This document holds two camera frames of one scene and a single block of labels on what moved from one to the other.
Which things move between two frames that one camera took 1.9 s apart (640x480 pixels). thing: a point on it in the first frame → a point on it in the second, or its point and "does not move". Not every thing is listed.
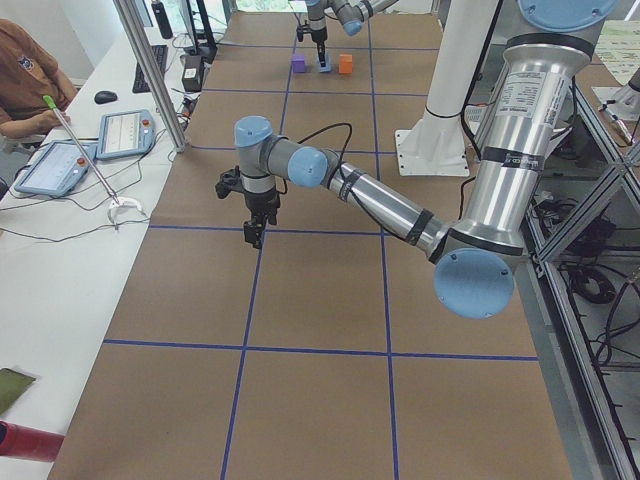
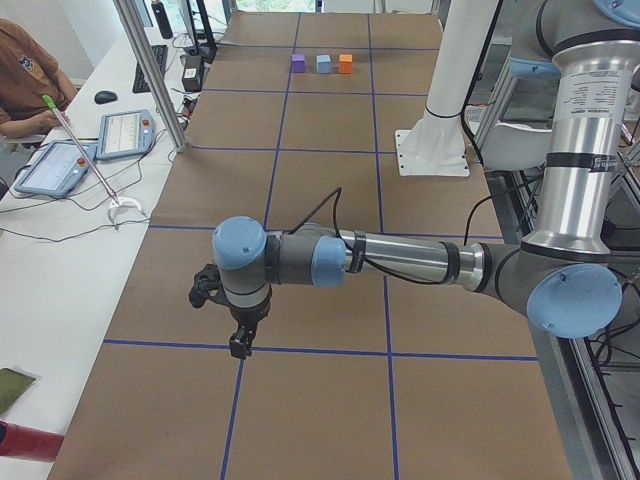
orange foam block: (345, 65) does not move
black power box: (192, 73) does not move
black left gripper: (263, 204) → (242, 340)
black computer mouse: (103, 97) does not move
